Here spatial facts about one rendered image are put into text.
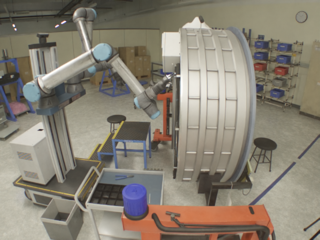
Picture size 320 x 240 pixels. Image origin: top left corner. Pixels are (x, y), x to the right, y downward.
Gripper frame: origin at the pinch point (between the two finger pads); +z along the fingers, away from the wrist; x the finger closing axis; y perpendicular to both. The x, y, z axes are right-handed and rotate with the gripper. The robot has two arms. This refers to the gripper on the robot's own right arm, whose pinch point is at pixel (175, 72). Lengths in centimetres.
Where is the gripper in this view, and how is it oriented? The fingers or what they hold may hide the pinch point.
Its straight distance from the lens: 149.0
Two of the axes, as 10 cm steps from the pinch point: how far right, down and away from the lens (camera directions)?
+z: 7.9, -5.4, -2.9
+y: 3.0, 7.5, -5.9
